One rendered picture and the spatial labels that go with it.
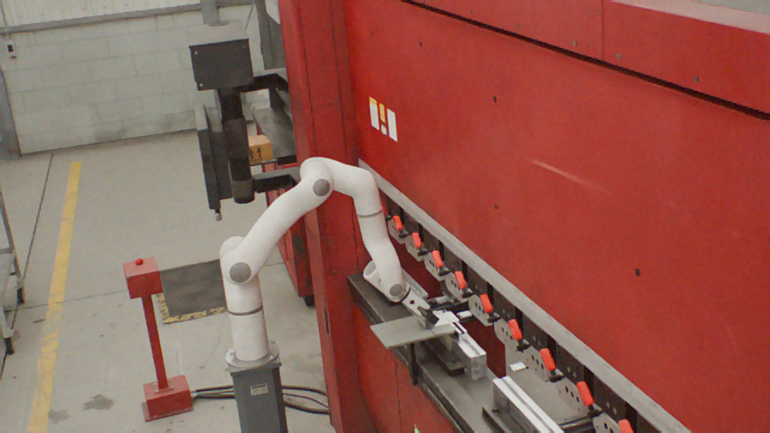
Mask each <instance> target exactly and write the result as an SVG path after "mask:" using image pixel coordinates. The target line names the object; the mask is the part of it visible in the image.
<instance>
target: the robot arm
mask: <svg viewBox="0 0 770 433"><path fill-rule="evenodd" d="M300 177H301V180H302V181H301V182H300V183H299V184H298V185H297V186H296V187H294V188H293V189H291V190H289V191H288V192H286V193H285V194H283V195H281V196H280V197H279V198H277V199H276V200H275V201H274V202H273V203H272V204H271V205H270V206H269V208H268V209H267V210H266V211H265V212H264V213H263V214H262V216H261V217H260V218H259V220H258V221H257V222H256V224H255V225H254V226H253V227H252V229H251V230H250V232H249V233H248V234H247V236H246V237H245V238H243V237H240V236H234V237H231V238H229V239H228V240H226V241H225V242H224V243H223V245H222V247H221V250H220V262H221V268H222V273H223V283H224V288H225V295H226V301H227V306H228V311H229V322H230V327H231V332H232V339H233V344H234V346H233V347H232V349H230V348H229V351H228V352H227V354H226V356H225V360H226V363H227V364H228V365H229V366H231V367H233V368H237V369H255V368H259V367H262V366H265V365H267V364H269V363H271V362H273V361H274V360H276V358H277V357H278V355H279V348H278V346H277V345H276V344H274V343H273V342H269V341H268V339H267V333H266V322H265V316H264V309H263V303H262V297H261V292H260V282H259V276H258V273H259V271H260V269H261V268H262V266H263V265H264V264H265V262H266V260H267V259H268V257H269V255H270V254H271V252H272V250H273V248H275V246H276V245H277V243H278V241H279V240H280V239H281V237H282V236H283V235H284V234H285V233H286V232H287V230H288V229H289V228H290V227H291V226H292V225H293V224H294V223H295V222H296V221H297V220H298V219H299V218H300V217H302V216H303V215H304V214H306V213H307V212H309V211H311V210H313V209H314V208H316V207H317V206H319V205H320V204H322V203H323V202H324V201H325V200H326V199H327V198H328V197H329V196H330V194H331V193H332V191H333V190H335V191H337V192H342V193H344V194H346V195H349V196H351V197H353V199H354V204H355V207H356V211H357V218H358V221H359V225H360V229H361V233H362V237H363V240H364V245H365V246H366V248H367V250H368V251H369V253H370V256H371V257H372V259H373V260H372V261H371V262H370V263H369V264H368V265H367V266H366V268H365V270H364V278H365V279H366V280H368V281H369V282H370V283H371V284H373V285H374V286H375V287H377V288H378V289H379V290H380V291H381V292H382V293H384V294H385V295H386V296H388V297H389V298H390V299H391V300H392V301H394V302H403V303H404V304H405V305H406V306H408V307H409V308H410V309H411V310H412V311H414V312H415V313H416V314H418V315H420V316H424V317H425V318H426V319H427V320H428V321H429V322H430V323H431V324H433V325H434V326H435V325H436V324H437V322H438V321H439V320H440V319H439V318H438V317H437V316H436V315H435V314H433V311H432V310H430V306H429V305H428V304H427V303H426V302H425V301H424V300H423V299H422V298H421V297H420V296H418V295H417V294H416V293H414V292H413V291H412V290H411V287H410V285H409V283H408V282H407V281H406V280H405V279H403V275H402V271H401V267H400V261H399V259H398V256H397V254H396V251H395V250H394V247H393V245H392V243H391V241H390V239H389V238H388V231H387V227H386V223H385V218H384V214H383V209H382V202H381V198H380V194H379V190H378V186H377V183H376V179H375V177H374V176H373V174H372V173H371V172H369V171H367V170H365V169H362V168H356V167H353V166H348V165H345V164H343V163H340V162H336V161H334V160H331V159H327V158H320V157H314V158H309V159H308V160H306V161H305V162H304V163H303V164H302V166H301V167H300Z"/></svg>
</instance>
